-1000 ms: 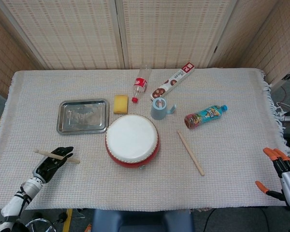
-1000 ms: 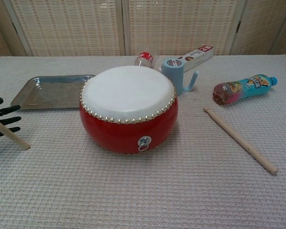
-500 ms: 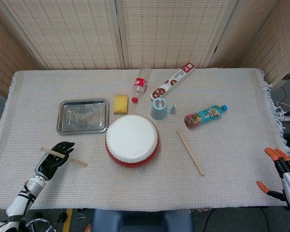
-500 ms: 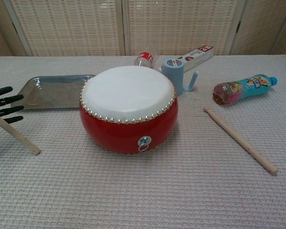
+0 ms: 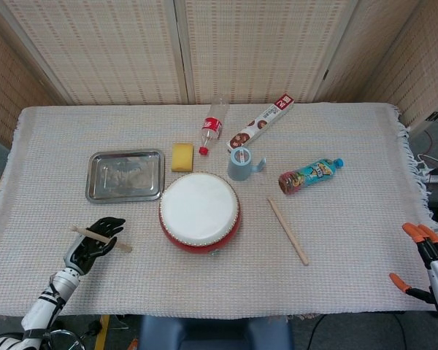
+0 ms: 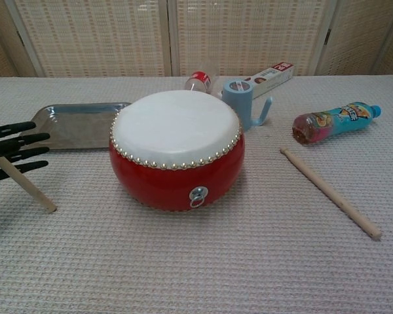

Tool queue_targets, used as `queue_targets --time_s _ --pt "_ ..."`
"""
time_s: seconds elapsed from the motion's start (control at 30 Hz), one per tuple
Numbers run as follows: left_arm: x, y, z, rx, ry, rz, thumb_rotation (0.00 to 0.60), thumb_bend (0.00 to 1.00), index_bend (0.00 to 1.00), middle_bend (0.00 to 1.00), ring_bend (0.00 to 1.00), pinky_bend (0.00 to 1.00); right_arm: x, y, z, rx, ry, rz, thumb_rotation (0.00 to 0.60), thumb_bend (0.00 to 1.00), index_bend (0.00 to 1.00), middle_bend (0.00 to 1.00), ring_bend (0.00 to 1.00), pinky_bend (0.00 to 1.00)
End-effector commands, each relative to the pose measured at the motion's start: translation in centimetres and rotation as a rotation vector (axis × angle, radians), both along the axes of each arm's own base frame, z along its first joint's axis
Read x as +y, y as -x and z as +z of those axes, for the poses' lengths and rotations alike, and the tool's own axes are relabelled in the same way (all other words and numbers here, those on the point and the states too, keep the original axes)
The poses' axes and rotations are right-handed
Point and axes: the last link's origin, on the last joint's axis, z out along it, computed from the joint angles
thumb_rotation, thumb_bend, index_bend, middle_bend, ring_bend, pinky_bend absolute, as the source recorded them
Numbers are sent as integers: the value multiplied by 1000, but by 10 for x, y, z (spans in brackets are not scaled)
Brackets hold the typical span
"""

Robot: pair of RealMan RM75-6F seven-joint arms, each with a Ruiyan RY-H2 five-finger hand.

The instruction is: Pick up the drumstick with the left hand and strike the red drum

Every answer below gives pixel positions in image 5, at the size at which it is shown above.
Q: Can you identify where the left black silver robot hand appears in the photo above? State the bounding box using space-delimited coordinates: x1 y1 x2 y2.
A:
63 217 127 276

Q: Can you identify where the wooden drumstick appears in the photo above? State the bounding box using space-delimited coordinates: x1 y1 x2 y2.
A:
266 197 310 267
70 225 134 254

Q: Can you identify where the red drum white skin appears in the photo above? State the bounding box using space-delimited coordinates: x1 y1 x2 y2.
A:
158 172 242 257

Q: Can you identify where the rectangular metal tray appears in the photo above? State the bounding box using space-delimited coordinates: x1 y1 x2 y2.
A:
85 148 167 204

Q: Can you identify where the white power strip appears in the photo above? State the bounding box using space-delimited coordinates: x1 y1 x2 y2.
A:
419 168 438 185

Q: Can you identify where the yellow sponge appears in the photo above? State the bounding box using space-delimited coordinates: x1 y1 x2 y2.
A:
170 142 195 173

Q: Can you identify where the white woven tablecloth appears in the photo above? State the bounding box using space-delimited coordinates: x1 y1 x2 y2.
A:
0 103 438 316

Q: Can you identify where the dark blue chair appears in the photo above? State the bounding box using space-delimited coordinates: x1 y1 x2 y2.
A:
137 314 295 350

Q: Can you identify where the tea bottle blue cap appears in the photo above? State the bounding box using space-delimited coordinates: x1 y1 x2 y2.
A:
277 157 345 197

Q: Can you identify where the light blue plastic cup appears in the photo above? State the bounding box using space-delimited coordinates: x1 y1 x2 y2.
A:
226 146 268 182

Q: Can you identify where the clear bottle red label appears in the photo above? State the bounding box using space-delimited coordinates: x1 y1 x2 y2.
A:
198 96 231 157

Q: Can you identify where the woven folding screen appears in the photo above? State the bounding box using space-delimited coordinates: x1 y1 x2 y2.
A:
0 0 438 149

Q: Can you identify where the long white wrap box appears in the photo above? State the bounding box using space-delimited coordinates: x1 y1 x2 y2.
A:
226 93 296 155

